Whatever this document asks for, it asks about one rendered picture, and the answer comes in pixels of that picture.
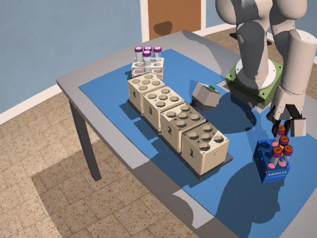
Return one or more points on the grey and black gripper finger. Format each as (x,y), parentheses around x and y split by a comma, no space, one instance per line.
(276,123)
(287,126)

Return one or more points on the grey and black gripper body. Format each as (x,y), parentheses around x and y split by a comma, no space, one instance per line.
(281,98)

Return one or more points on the blue bench mat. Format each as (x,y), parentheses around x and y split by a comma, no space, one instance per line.
(234,193)

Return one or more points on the orange tube with purple cap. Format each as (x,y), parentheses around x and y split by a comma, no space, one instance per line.
(284,140)

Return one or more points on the blue tube rack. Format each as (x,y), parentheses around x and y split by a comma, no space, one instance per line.
(262,155)

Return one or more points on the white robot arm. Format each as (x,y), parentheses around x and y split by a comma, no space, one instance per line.
(297,47)

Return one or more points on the white tube rack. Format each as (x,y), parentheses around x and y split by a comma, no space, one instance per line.
(158,71)

